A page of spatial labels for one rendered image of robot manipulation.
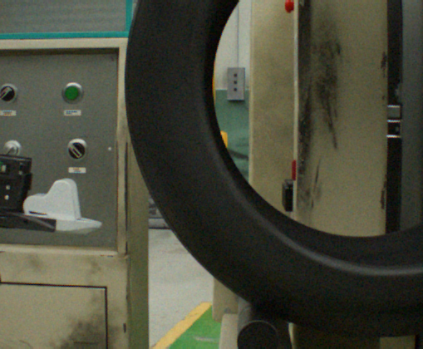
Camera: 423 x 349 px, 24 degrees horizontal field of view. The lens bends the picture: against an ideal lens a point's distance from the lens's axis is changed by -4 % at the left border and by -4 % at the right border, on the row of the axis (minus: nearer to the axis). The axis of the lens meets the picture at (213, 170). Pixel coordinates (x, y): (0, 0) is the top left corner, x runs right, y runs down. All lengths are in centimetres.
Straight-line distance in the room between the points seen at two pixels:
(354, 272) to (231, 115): 915
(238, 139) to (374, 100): 877
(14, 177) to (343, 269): 39
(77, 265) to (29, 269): 9
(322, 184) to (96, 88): 52
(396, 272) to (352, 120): 41
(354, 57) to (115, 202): 56
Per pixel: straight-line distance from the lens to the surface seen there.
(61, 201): 118
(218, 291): 142
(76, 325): 178
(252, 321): 108
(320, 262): 106
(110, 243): 180
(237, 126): 1019
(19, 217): 116
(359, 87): 143
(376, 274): 107
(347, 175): 143
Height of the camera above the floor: 114
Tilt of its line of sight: 3 degrees down
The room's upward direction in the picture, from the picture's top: 1 degrees clockwise
